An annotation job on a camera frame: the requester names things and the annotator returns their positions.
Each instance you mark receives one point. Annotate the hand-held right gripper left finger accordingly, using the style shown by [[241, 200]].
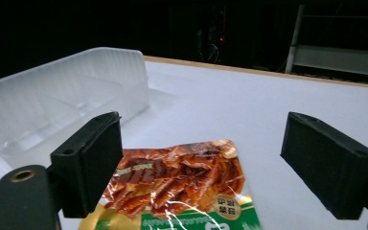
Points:
[[89, 166]]

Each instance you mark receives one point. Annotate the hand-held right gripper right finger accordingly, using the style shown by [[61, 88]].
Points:
[[326, 163]]

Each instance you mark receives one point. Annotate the clear plastic bin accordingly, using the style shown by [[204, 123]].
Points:
[[64, 96]]

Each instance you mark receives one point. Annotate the orange and green snack packet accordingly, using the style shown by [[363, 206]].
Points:
[[185, 188]]

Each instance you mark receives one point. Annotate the grey metal shelf stand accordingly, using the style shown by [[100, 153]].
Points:
[[332, 54]]

